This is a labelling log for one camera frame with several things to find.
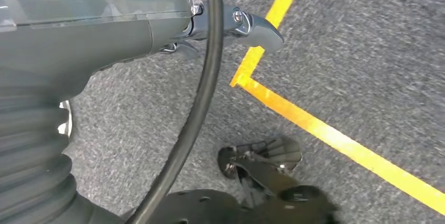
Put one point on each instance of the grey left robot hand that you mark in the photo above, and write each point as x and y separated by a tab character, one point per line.
87	24

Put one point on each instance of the black robot foot plate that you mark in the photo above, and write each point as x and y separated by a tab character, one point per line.
208	212

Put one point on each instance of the silver robot ankle joint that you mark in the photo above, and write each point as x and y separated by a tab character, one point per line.
278	153

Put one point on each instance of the yellow floor tape square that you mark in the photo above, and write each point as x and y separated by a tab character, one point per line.
313	123

